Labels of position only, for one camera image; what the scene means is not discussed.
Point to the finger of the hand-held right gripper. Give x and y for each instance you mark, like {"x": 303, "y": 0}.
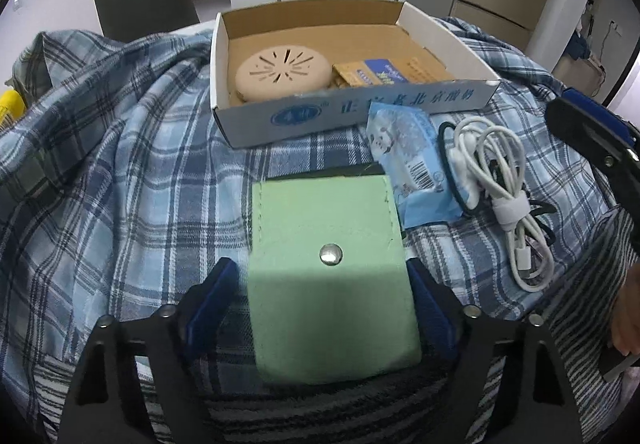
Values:
{"x": 585, "y": 134}
{"x": 595, "y": 112}

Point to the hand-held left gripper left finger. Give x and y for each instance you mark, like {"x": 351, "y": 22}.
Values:
{"x": 215, "y": 304}

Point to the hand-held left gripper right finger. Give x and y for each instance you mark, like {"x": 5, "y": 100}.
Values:
{"x": 430, "y": 304}

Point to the green snap pouch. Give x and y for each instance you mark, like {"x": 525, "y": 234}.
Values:
{"x": 325, "y": 314}

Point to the light blue tissue packet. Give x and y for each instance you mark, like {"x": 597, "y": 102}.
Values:
{"x": 405, "y": 159}

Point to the white cardboard box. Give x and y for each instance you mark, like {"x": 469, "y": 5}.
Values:
{"x": 280, "y": 117}

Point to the person's right hand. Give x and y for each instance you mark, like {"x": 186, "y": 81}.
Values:
{"x": 629, "y": 314}

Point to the beige cabinet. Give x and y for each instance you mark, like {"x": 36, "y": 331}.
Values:
{"x": 582, "y": 74}

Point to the blue hanging cloth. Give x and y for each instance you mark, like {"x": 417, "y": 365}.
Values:
{"x": 579, "y": 45}

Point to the dark striped cloth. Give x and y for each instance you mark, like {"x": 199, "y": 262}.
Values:
{"x": 310, "y": 414}

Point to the blue plaid cloth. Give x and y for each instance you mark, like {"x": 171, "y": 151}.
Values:
{"x": 150, "y": 174}

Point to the orange and blue packet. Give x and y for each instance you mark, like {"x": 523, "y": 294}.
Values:
{"x": 360, "y": 74}

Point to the beige round slotted disc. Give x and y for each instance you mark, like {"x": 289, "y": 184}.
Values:
{"x": 280, "y": 72}

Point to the yellow snack bag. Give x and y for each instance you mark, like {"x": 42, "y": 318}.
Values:
{"x": 10, "y": 107}

